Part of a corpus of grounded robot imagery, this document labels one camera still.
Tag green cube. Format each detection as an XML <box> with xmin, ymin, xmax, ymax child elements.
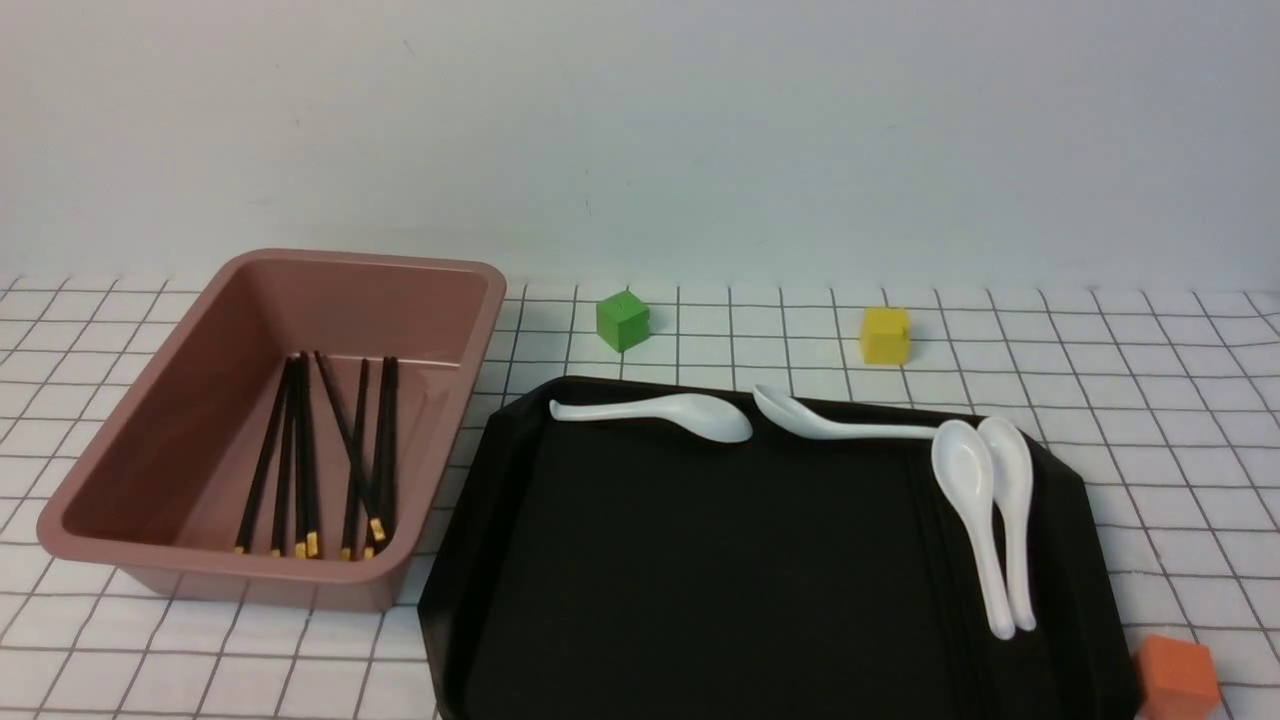
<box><xmin>595</xmin><ymin>290</ymin><xmax>652</xmax><ymax>354</ymax></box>

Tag white spoon far left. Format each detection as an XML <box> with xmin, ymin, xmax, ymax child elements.
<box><xmin>548</xmin><ymin>393</ymin><xmax>753</xmax><ymax>445</ymax></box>

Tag white spoon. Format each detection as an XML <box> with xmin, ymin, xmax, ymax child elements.
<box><xmin>548</xmin><ymin>393</ymin><xmax>753</xmax><ymax>445</ymax></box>
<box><xmin>931</xmin><ymin>420</ymin><xmax>1016</xmax><ymax>641</ymax></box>
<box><xmin>751</xmin><ymin>386</ymin><xmax>937</xmax><ymax>441</ymax></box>
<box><xmin>977</xmin><ymin>416</ymin><xmax>1037</xmax><ymax>632</ymax></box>

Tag white spoon top middle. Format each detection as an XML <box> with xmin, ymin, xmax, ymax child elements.
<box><xmin>751</xmin><ymin>386</ymin><xmax>937</xmax><ymax>441</ymax></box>

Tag black plastic tray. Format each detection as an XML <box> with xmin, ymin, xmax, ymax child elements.
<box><xmin>419</xmin><ymin>375</ymin><xmax>1143</xmax><ymax>719</ymax></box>

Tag yellow cube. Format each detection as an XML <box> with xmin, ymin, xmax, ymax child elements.
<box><xmin>859</xmin><ymin>307</ymin><xmax>911</xmax><ymax>366</ymax></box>

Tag black chopstick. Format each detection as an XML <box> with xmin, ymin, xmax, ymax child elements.
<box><xmin>234</xmin><ymin>356</ymin><xmax>293</xmax><ymax>555</ymax></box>
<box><xmin>311</xmin><ymin>350</ymin><xmax>388</xmax><ymax>548</ymax></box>
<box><xmin>291</xmin><ymin>354</ymin><xmax>319</xmax><ymax>559</ymax></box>
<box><xmin>371</xmin><ymin>356</ymin><xmax>398</xmax><ymax>539</ymax></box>
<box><xmin>270</xmin><ymin>383</ymin><xmax>294</xmax><ymax>557</ymax></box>
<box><xmin>340</xmin><ymin>359</ymin><xmax>370</xmax><ymax>561</ymax></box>

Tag white spoon right inner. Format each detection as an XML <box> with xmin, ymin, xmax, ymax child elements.
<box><xmin>931</xmin><ymin>420</ymin><xmax>1016</xmax><ymax>641</ymax></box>

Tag pink plastic bin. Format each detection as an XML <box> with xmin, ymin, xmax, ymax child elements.
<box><xmin>37</xmin><ymin>249</ymin><xmax>507</xmax><ymax>612</ymax></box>

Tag white spoon right outer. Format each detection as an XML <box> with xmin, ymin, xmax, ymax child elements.
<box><xmin>977</xmin><ymin>416</ymin><xmax>1037</xmax><ymax>632</ymax></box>

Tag white grid tablecloth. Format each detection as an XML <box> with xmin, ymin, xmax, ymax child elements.
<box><xmin>1</xmin><ymin>270</ymin><xmax>1279</xmax><ymax>719</ymax></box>

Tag orange cube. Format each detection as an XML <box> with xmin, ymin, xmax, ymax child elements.
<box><xmin>1134</xmin><ymin>635</ymin><xmax>1221</xmax><ymax>719</ymax></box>

